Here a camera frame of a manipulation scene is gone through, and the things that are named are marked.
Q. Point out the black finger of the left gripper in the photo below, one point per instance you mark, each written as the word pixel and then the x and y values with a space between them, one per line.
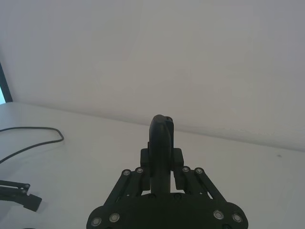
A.
pixel 28 201

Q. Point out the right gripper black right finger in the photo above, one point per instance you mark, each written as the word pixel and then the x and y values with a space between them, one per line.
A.
pixel 190 181

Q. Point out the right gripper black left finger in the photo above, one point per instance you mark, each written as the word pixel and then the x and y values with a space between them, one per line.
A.
pixel 157 148

